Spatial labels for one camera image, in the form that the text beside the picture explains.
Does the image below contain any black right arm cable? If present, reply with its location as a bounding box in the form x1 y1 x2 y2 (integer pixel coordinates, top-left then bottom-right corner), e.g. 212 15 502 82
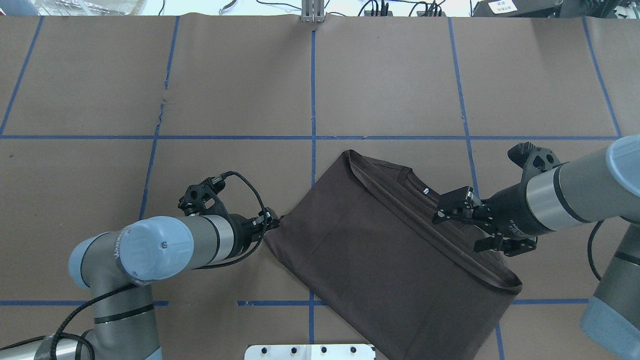
586 220 607 282

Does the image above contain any silver foil bag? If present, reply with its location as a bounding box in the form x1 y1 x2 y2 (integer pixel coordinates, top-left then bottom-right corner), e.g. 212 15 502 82
30 0 147 16

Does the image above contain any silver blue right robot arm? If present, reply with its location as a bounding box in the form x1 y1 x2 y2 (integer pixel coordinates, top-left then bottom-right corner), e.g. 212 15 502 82
432 134 640 360

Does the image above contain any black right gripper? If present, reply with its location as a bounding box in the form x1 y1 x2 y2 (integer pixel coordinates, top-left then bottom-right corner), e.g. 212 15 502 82
432 142 561 256

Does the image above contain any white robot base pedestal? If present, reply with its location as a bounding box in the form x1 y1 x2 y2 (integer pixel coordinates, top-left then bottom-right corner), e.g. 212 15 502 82
244 343 377 360

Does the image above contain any black box with label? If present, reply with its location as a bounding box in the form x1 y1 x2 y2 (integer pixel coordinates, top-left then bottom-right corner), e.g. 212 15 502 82
471 0 563 18

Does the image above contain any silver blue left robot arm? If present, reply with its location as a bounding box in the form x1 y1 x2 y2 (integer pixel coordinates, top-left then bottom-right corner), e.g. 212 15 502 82
1 171 280 360

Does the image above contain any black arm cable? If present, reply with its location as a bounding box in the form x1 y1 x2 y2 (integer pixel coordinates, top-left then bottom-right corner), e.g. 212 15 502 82
586 220 607 282
0 171 266 360

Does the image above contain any brown t-shirt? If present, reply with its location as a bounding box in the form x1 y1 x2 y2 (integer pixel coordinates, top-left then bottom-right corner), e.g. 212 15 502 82
266 149 522 360

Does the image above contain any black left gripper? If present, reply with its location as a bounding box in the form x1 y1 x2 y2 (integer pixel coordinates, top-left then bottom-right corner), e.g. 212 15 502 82
178 175 281 256

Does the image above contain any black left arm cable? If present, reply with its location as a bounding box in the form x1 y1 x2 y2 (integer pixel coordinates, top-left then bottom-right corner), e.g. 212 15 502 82
0 171 266 360

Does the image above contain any aluminium frame post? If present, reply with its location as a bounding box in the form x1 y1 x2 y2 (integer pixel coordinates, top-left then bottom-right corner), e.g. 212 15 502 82
301 0 327 24

